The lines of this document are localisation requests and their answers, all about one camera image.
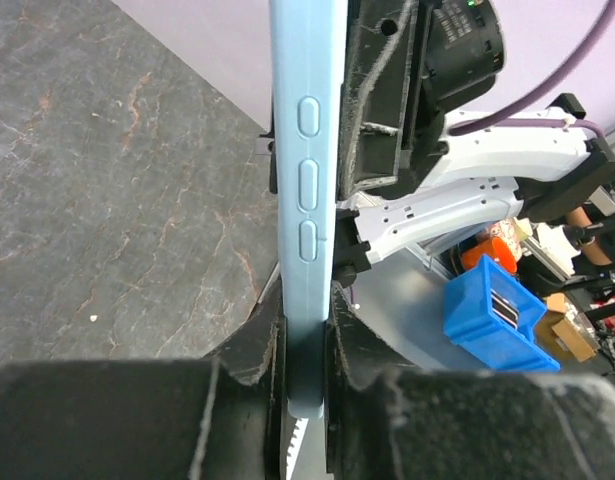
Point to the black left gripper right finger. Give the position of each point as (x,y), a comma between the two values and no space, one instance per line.
(387,418)

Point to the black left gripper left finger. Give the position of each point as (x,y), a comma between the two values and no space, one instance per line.
(221,416)

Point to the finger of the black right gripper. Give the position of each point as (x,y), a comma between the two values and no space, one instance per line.
(374,93)

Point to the phone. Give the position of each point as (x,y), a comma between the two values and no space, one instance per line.
(308,40)

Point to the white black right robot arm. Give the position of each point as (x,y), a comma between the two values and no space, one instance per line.
(442,172)

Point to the blue plastic bin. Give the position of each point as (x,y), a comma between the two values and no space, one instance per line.
(492,316)

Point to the orange round object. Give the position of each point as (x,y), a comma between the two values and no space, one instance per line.
(496,249)

